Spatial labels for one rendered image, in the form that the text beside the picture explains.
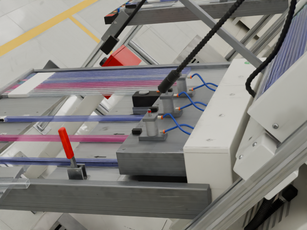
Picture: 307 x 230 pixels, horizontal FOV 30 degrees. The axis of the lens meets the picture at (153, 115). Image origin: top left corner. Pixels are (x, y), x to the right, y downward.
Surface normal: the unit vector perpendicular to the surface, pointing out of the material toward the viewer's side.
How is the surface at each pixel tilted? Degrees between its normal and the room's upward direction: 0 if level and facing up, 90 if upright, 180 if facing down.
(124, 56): 0
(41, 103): 46
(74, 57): 0
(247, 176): 90
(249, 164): 90
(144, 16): 90
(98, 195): 90
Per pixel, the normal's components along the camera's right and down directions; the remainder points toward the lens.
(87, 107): -0.29, 0.40
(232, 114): -0.14, -0.92
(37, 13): 0.58, -0.65
